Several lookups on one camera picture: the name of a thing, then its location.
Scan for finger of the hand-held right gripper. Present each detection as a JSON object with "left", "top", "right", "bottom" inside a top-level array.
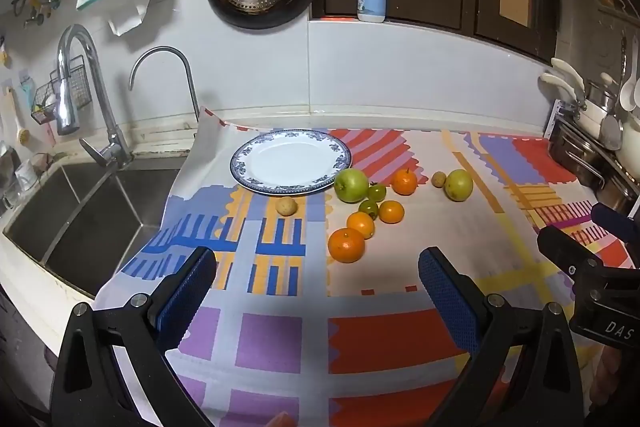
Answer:
[
  {"left": 590, "top": 203, "right": 640, "bottom": 244},
  {"left": 537, "top": 225, "right": 608, "bottom": 280}
]

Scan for steel kitchen sink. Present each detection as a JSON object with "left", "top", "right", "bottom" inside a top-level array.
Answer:
[{"left": 2, "top": 156, "right": 188, "bottom": 300}]

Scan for colourful patterned tablecloth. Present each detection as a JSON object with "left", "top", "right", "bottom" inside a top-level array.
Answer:
[{"left": 94, "top": 107, "right": 636, "bottom": 427}]

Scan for chrome pull-down faucet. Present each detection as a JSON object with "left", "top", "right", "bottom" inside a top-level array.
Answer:
[{"left": 56, "top": 24, "right": 135, "bottom": 166}]

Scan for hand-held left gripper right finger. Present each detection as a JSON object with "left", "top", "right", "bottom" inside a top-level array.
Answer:
[{"left": 418, "top": 247, "right": 586, "bottom": 427}]

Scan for orange with stem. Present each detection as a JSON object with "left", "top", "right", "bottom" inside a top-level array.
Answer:
[{"left": 391, "top": 168, "right": 419, "bottom": 196}]

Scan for blue patterned white plate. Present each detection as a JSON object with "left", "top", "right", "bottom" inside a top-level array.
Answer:
[{"left": 230, "top": 130, "right": 353, "bottom": 196}]

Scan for white ladle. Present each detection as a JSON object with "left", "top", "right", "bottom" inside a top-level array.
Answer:
[{"left": 619, "top": 57, "right": 640, "bottom": 112}]

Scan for thin gooseneck faucet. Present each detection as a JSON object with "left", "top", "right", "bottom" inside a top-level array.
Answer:
[{"left": 129, "top": 46, "right": 201, "bottom": 124}]

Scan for black wire basket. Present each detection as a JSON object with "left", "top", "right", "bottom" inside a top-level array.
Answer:
[{"left": 31, "top": 55, "right": 91, "bottom": 124}]

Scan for yellowish green apple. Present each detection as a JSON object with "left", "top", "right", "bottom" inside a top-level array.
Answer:
[{"left": 444, "top": 169, "right": 474, "bottom": 202}]

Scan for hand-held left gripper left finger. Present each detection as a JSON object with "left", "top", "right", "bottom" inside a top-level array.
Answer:
[{"left": 49, "top": 246, "right": 218, "bottom": 427}]

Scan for medium orange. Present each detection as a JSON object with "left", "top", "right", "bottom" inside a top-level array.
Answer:
[{"left": 346, "top": 211, "right": 376, "bottom": 239}]

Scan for small orange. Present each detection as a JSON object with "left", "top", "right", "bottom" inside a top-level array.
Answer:
[{"left": 378, "top": 200, "right": 405, "bottom": 224}]

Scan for wooden handle brush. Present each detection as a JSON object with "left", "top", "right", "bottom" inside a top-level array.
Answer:
[{"left": 2, "top": 88, "right": 32, "bottom": 146}]

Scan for white handle utensil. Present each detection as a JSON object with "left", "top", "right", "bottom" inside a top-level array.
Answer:
[
  {"left": 550, "top": 58, "right": 587, "bottom": 92},
  {"left": 539, "top": 73, "right": 585, "bottom": 108}
]

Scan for large orange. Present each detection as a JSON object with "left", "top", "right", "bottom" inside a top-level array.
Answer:
[{"left": 328, "top": 227, "right": 366, "bottom": 264}]

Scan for large green apple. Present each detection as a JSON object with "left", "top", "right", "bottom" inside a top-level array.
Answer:
[{"left": 334, "top": 168, "right": 370, "bottom": 203}]

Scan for steel pot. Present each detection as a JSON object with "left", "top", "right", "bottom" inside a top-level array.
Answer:
[{"left": 547, "top": 118, "right": 607, "bottom": 188}]

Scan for clear glass cup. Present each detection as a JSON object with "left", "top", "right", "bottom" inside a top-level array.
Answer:
[{"left": 14, "top": 159, "right": 41, "bottom": 194}]

